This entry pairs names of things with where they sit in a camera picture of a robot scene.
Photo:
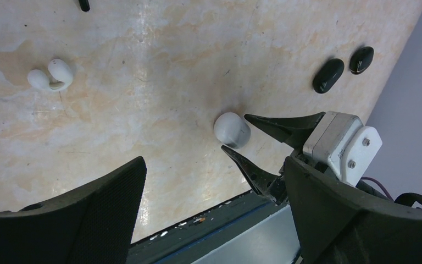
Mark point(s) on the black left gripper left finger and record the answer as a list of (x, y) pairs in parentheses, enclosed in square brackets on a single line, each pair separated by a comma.
[(93, 223)]

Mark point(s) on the white clip earbud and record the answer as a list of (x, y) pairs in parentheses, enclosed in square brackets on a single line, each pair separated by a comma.
[(59, 77)]

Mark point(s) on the black earbud charging case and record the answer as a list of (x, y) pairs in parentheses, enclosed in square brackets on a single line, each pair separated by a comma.
[(325, 78)]

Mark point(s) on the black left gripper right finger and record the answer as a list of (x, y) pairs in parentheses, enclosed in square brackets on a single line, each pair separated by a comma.
[(337, 223)]

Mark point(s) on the white earbud charging case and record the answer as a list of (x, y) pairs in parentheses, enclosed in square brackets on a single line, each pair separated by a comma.
[(232, 130)]

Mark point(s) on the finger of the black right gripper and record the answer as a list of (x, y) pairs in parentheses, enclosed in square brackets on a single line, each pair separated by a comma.
[(292, 131), (264, 184)]

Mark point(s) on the black stem earbud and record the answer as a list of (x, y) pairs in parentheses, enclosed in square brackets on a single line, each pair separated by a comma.
[(84, 5)]

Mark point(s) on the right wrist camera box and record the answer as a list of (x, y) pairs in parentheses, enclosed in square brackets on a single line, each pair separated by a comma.
[(343, 143)]

